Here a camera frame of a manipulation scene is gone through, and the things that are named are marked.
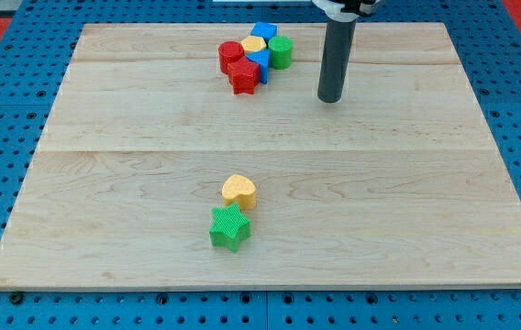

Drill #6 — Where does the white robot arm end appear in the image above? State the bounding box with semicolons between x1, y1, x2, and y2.
312;0;384;23

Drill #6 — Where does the yellow heart block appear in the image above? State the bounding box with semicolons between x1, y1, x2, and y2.
221;174;257;210

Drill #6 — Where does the green star block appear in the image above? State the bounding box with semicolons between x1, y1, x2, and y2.
208;203;251;253

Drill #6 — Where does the red star block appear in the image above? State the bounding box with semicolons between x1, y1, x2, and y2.
227;57;261;94

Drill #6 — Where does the blue triangle block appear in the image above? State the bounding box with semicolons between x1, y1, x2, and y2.
246;49;271;84

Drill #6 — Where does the wooden board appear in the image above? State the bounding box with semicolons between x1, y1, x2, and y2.
0;23;521;292

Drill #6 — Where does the red cylinder block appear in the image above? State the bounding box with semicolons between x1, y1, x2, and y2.
217;40;244;74

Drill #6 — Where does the green cylinder block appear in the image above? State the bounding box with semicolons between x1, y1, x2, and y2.
268;36;294;70

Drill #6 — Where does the yellow hexagon block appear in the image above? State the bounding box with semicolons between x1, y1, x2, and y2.
240;35;267;55

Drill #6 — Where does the blue cube block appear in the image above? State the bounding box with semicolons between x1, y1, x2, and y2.
250;22;278;43

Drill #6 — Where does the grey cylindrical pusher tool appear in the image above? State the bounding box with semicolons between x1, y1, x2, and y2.
317;19;356;103

